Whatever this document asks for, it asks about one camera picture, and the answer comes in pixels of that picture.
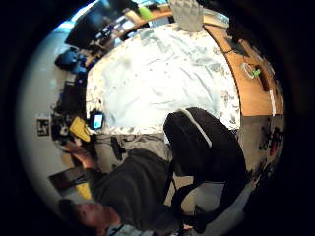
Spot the the person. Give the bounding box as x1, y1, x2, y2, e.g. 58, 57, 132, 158
58, 148, 185, 236

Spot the red and black item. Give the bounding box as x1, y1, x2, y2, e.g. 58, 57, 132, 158
267, 127, 284, 158

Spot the light blue floral-edged cloth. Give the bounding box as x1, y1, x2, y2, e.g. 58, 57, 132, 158
85, 23, 241, 136

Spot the wooden desk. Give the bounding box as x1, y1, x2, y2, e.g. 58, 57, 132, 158
203, 23, 284, 117

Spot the clear tape roll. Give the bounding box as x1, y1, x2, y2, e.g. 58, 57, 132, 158
240, 62, 256, 80

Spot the small device with lit screen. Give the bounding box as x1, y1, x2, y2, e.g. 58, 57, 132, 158
89, 112, 105, 131

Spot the yellow object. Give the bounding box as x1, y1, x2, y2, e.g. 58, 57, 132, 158
68, 116, 92, 144

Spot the white textured container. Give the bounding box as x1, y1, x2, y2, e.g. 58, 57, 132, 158
168, 0, 205, 33

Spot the dark flat box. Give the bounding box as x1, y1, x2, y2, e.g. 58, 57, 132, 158
47, 166, 89, 193

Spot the black chair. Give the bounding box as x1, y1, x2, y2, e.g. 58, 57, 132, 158
58, 80, 88, 116

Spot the lime green object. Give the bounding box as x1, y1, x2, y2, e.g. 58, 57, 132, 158
137, 6, 154, 21

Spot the blue bag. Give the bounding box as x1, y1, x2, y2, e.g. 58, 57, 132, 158
54, 48, 89, 76

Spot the black monitor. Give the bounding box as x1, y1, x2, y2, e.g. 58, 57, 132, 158
64, 3, 114, 51

